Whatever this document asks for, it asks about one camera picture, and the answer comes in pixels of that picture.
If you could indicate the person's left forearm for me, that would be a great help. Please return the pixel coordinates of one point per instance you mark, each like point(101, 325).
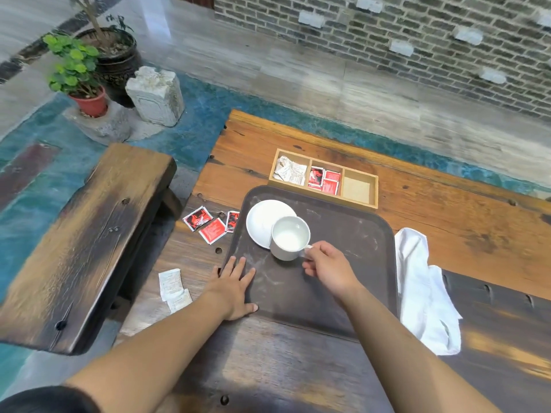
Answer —
point(150, 361)

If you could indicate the person's right forearm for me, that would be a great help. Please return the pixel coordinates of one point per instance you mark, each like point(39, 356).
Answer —
point(404, 356)

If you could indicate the person's right thumb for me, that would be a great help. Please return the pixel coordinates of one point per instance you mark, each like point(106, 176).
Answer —
point(317, 249)

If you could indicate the person's left little finger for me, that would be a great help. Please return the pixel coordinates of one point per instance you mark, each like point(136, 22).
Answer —
point(216, 273)

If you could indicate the flat grey stone base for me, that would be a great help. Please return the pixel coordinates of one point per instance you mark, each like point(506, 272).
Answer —
point(107, 126)

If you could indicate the person's black sleeve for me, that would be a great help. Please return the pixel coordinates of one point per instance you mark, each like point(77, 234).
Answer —
point(43, 402)

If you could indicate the wooden compartment box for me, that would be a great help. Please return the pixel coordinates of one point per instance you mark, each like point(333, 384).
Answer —
point(359, 191)

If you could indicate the dark brown serving tray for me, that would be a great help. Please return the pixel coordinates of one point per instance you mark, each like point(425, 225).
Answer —
point(353, 262)

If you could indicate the dark wooden bench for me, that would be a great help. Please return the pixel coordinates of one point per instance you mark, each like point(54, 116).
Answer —
point(86, 249)

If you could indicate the red flower pot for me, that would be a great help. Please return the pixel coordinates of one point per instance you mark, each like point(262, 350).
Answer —
point(91, 105)

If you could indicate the person's left middle finger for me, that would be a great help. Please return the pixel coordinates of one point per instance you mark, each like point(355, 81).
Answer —
point(239, 268)

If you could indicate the white ceramic cup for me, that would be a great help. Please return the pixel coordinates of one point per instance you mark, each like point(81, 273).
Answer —
point(289, 238)

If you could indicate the white cloth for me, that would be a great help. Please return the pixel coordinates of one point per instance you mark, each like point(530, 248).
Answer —
point(424, 296)

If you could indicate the white ceramic saucer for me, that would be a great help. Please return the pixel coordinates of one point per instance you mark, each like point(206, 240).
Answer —
point(263, 219)

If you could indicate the flat white packet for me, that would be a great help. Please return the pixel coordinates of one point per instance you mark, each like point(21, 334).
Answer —
point(170, 282)
point(180, 301)

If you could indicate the crumpled white packet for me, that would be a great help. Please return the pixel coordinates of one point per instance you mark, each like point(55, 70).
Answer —
point(282, 167)
point(298, 175)

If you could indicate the carved grey stone block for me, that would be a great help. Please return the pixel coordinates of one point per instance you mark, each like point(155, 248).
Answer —
point(155, 98)

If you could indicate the person's left thumb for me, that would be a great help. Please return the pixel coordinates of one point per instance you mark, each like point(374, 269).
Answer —
point(249, 309)

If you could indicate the small potted tree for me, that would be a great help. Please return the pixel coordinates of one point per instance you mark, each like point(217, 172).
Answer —
point(92, 17)

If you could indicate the person's right hand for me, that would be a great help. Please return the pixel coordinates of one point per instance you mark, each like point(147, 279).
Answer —
point(333, 270)

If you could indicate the green leafy plant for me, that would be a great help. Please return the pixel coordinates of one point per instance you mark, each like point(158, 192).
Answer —
point(73, 66)

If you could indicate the red sachet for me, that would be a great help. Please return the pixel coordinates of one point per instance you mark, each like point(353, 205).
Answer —
point(332, 175)
point(330, 187)
point(316, 176)
point(212, 230)
point(197, 218)
point(232, 221)

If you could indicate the person's left hand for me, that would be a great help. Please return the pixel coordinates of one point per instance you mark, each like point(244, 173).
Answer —
point(228, 294)

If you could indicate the large black plant pot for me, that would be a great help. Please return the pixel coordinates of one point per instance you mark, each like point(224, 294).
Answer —
point(118, 70)

